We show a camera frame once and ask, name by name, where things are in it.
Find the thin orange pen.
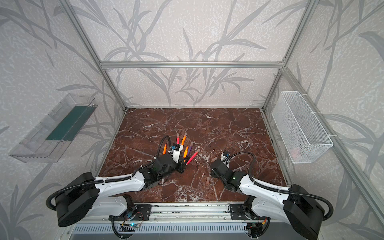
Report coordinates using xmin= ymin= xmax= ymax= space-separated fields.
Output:
xmin=183 ymin=147 xmax=189 ymax=159
xmin=163 ymin=144 xmax=168 ymax=155

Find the pink red marker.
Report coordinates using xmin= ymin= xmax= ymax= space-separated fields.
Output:
xmin=186 ymin=149 xmax=200 ymax=165

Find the orange highlighter marker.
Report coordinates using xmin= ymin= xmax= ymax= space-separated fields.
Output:
xmin=181 ymin=133 xmax=187 ymax=146

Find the purple marker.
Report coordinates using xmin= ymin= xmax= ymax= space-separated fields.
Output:
xmin=187 ymin=142 xmax=194 ymax=156

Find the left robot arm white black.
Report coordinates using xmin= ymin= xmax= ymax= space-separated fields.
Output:
xmin=46 ymin=154 xmax=189 ymax=227

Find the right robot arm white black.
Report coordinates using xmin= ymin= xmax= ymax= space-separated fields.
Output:
xmin=211 ymin=158 xmax=334 ymax=240

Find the green circuit board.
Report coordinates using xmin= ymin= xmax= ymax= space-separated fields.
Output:
xmin=121 ymin=223 xmax=142 ymax=232

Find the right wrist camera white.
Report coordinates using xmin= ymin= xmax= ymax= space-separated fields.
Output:
xmin=221 ymin=151 xmax=231 ymax=165

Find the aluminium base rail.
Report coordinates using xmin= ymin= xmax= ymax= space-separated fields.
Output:
xmin=72 ymin=202 xmax=298 ymax=238

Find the white wire mesh basket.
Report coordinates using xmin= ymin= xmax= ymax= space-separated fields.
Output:
xmin=272 ymin=91 xmax=334 ymax=164

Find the aluminium frame horizontal bar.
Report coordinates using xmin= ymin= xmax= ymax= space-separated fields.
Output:
xmin=100 ymin=62 xmax=283 ymax=69

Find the clear plastic wall bin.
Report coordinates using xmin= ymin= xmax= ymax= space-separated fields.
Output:
xmin=9 ymin=94 xmax=98 ymax=163

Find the aluminium frame corner post left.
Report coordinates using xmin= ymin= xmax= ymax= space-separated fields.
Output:
xmin=59 ymin=0 xmax=127 ymax=111

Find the aluminium frame corner post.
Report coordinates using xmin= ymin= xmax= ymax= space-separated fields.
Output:
xmin=59 ymin=0 xmax=127 ymax=111
xmin=262 ymin=0 xmax=319 ymax=113

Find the aluminium frame corner post right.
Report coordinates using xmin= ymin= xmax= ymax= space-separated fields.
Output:
xmin=262 ymin=0 xmax=319 ymax=113

